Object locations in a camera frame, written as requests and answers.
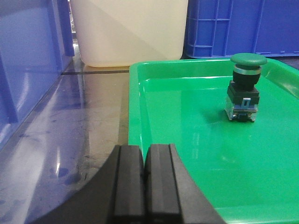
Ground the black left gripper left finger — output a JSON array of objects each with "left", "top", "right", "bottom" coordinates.
[{"left": 33, "top": 145, "right": 145, "bottom": 224}]

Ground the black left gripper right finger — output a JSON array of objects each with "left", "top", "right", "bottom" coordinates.
[{"left": 145, "top": 144, "right": 225, "bottom": 224}]

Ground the green push button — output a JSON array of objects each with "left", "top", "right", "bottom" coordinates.
[{"left": 225, "top": 53, "right": 267, "bottom": 122}]

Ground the green plastic tray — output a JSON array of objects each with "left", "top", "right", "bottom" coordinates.
[{"left": 128, "top": 58, "right": 299, "bottom": 224}]

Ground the cream plastic container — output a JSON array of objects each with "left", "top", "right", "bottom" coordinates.
[{"left": 71, "top": 0, "right": 188, "bottom": 67}]

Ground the blue ribbed crate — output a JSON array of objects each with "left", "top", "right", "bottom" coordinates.
[{"left": 184, "top": 0, "right": 299, "bottom": 58}]

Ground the blue crate left side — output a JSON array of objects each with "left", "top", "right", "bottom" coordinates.
[{"left": 0, "top": 0, "right": 74, "bottom": 146}]

